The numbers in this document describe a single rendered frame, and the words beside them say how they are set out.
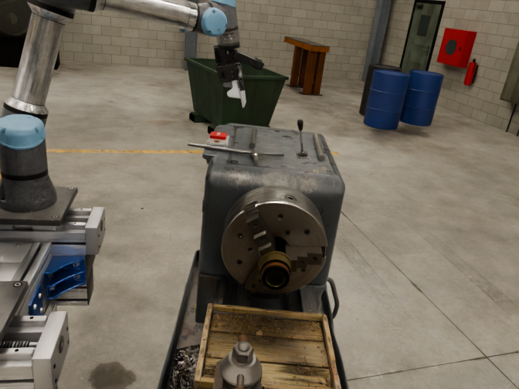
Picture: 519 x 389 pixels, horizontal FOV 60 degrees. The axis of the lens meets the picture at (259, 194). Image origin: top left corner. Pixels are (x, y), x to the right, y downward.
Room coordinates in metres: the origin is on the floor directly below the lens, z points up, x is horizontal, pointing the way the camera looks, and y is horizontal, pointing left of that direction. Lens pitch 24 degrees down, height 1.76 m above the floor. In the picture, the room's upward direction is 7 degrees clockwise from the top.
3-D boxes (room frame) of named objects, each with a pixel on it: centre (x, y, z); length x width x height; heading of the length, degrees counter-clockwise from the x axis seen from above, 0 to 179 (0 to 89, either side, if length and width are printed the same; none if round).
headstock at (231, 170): (1.60, -0.03, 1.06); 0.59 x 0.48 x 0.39; 2
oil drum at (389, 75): (7.56, -1.89, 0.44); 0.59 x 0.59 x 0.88
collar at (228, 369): (0.64, 0.00, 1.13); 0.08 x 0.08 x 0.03
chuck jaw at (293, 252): (1.13, -0.15, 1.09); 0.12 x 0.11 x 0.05; 92
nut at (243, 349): (0.64, 0.00, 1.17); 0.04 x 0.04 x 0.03
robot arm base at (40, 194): (1.12, 0.65, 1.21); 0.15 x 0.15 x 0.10
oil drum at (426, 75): (8.15, -2.64, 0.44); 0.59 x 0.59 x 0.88
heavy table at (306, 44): (10.28, -0.60, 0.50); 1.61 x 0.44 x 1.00; 20
